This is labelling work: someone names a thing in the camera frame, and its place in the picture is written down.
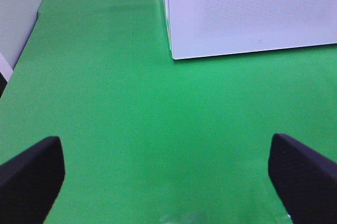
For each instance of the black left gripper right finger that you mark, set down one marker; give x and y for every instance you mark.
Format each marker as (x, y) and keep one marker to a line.
(303, 179)

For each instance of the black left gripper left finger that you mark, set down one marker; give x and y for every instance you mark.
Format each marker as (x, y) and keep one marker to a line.
(31, 182)

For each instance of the white microwave door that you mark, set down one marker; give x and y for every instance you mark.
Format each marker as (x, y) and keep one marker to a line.
(252, 13)

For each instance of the white microwave oven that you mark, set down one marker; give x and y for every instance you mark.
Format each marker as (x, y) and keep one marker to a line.
(250, 11)

